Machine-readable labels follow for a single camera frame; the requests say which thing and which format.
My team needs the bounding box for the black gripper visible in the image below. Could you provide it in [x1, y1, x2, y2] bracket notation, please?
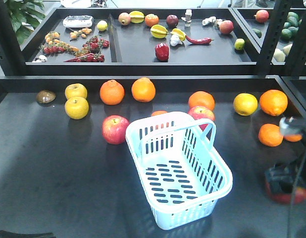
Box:
[265, 129, 306, 195]

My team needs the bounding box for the dark red apple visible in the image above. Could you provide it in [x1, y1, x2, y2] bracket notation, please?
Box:
[265, 181, 306, 204]

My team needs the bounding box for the light blue plastic basket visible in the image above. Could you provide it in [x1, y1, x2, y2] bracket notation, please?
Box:
[125, 112, 233, 230]

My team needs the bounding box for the small orange lower right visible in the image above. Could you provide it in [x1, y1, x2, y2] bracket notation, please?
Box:
[283, 134, 303, 142]

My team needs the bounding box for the small orange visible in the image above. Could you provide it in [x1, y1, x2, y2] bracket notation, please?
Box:
[151, 110, 167, 129]
[258, 123, 283, 147]
[283, 134, 303, 142]

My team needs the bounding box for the small orange lower left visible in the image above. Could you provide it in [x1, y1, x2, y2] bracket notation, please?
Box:
[258, 123, 283, 147]

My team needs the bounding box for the large orange far right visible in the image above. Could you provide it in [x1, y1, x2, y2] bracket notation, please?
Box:
[259, 89, 288, 116]

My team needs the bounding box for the yellow orange right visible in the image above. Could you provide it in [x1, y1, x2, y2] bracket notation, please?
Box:
[233, 93, 258, 116]

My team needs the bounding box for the pink-red apple centre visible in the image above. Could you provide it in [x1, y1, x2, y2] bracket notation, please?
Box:
[188, 106, 215, 121]

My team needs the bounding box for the pink-red apple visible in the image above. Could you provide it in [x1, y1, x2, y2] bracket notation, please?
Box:
[102, 115, 130, 145]
[188, 106, 215, 121]

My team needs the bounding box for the orange behind centre apple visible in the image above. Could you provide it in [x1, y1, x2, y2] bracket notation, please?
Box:
[188, 91, 215, 111]

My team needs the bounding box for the yellow-green small apple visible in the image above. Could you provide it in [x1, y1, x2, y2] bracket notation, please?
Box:
[234, 38, 245, 51]

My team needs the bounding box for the small orange centre left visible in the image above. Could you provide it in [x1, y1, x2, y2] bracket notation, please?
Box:
[151, 110, 167, 129]

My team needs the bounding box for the red chili pepper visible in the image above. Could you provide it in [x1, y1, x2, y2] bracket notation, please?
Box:
[185, 35, 214, 45]

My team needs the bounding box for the red apple rear tray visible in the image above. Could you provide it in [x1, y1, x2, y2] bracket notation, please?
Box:
[219, 20, 234, 35]

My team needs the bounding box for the red pomegranate right tray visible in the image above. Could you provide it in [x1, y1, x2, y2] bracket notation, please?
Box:
[254, 9, 269, 23]

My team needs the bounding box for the yellow starfruit right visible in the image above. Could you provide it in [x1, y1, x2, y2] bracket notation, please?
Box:
[170, 28, 186, 42]

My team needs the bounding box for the yellow starfruit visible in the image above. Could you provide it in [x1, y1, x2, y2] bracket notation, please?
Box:
[150, 24, 168, 39]
[170, 28, 186, 42]
[129, 10, 145, 24]

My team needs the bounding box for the white garlic bulb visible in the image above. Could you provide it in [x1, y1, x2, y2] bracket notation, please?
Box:
[169, 35, 183, 47]

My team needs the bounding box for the red bell pepper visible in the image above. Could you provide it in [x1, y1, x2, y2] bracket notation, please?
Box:
[154, 43, 169, 61]

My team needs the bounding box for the pink-red apple far left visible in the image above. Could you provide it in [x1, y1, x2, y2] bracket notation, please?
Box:
[102, 115, 130, 145]

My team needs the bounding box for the dark purple onion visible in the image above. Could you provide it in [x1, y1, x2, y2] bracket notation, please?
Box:
[166, 14, 179, 28]

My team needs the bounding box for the yellow starfruit left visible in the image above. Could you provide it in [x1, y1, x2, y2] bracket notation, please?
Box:
[150, 24, 168, 39]

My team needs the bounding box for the orange persimmon rear tray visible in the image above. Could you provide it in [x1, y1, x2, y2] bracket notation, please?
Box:
[145, 13, 159, 27]

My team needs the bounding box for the yellow starfruit back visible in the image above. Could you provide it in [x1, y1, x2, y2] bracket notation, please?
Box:
[129, 10, 145, 24]

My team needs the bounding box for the yellow-green apple front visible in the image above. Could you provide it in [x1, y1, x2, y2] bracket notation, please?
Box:
[64, 97, 89, 119]

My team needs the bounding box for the pomegranate rear tray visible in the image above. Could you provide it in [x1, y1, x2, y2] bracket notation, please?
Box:
[118, 12, 131, 26]

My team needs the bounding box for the black wood-panel fruit stand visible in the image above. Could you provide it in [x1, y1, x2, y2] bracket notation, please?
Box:
[0, 3, 306, 238]

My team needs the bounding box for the yellow lemon rear tray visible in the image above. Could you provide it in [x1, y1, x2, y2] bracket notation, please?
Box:
[97, 20, 108, 32]

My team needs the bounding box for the brown mushroom cap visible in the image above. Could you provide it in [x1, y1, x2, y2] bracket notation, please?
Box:
[36, 90, 56, 104]

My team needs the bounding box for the white electronic scale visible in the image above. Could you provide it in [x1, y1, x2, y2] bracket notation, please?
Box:
[62, 15, 94, 28]

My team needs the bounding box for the green potted plant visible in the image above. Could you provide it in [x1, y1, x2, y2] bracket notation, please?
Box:
[3, 0, 45, 45]

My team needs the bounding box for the black perforated upright post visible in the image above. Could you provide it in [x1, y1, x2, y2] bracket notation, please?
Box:
[255, 0, 293, 76]

